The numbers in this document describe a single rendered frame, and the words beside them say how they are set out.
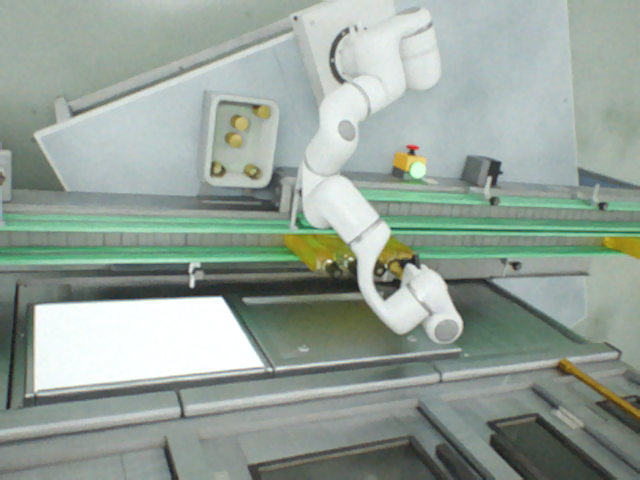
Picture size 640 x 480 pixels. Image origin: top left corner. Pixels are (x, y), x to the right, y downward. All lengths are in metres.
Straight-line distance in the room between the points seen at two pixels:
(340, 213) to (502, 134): 1.02
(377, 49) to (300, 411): 0.72
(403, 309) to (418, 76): 0.51
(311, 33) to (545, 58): 0.87
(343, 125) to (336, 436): 0.57
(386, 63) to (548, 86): 0.97
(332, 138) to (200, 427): 0.57
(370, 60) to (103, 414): 0.82
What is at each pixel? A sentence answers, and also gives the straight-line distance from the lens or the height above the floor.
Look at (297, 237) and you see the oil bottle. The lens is 1.45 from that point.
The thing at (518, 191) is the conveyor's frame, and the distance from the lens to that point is 1.94.
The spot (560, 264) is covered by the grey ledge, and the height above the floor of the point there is 0.88.
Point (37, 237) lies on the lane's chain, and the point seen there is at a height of 0.88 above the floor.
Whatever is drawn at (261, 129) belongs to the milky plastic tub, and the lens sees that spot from 1.54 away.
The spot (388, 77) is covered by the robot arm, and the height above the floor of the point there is 1.16.
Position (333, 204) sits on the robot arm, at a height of 1.28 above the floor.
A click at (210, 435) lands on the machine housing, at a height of 1.43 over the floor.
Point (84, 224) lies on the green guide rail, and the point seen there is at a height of 0.95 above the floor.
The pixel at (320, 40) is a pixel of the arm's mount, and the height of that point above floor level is 0.83.
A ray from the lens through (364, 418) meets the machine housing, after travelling 1.14.
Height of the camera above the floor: 2.20
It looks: 57 degrees down
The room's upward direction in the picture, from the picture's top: 130 degrees clockwise
